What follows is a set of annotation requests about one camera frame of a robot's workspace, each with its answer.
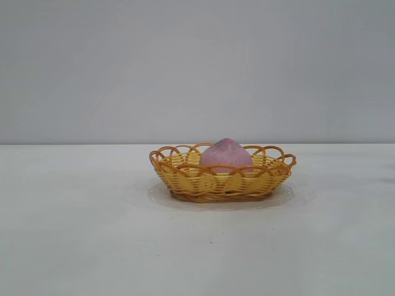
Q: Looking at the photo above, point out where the pink toy peach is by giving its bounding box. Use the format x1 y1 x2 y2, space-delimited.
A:
199 138 254 174

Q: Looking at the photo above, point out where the yellow woven wicker basket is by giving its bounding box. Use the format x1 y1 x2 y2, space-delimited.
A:
149 142 298 204

